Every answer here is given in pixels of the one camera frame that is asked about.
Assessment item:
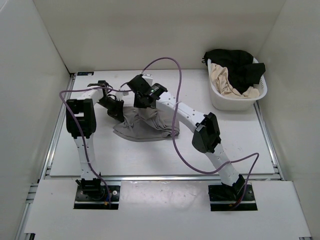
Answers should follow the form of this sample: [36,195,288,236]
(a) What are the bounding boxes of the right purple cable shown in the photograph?
[142,56,260,208]

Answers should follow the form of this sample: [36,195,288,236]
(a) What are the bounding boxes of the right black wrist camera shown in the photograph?
[127,74,153,95]

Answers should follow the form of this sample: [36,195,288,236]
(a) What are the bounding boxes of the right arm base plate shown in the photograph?
[208,184,258,212]

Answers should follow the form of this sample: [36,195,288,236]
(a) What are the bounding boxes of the grey trousers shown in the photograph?
[113,106,180,142]

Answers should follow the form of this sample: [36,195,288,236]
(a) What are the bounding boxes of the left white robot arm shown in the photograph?
[62,80,125,203]

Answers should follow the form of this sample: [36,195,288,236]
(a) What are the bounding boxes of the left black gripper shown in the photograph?
[97,98,125,124]

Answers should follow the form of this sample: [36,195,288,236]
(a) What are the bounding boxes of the beige garment in basket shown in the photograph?
[210,63,260,99]

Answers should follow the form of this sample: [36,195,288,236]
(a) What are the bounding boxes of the dark label sticker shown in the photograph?
[76,71,95,76]

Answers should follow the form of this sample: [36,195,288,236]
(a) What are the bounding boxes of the purple cable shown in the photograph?
[142,56,260,208]
[59,83,128,208]

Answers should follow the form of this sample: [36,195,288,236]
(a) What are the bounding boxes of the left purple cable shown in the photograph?
[59,83,128,208]

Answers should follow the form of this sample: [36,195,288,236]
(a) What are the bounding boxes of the white laundry basket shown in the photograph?
[207,59,268,111]

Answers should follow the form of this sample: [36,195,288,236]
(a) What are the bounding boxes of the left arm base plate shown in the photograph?
[73,185,121,210]

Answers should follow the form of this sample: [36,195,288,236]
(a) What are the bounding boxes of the black garment in basket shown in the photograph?
[202,49,266,94]

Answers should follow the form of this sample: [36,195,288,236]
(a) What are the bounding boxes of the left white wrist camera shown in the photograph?
[115,91,129,100]

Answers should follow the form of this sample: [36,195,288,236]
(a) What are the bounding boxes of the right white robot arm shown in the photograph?
[130,83,245,200]

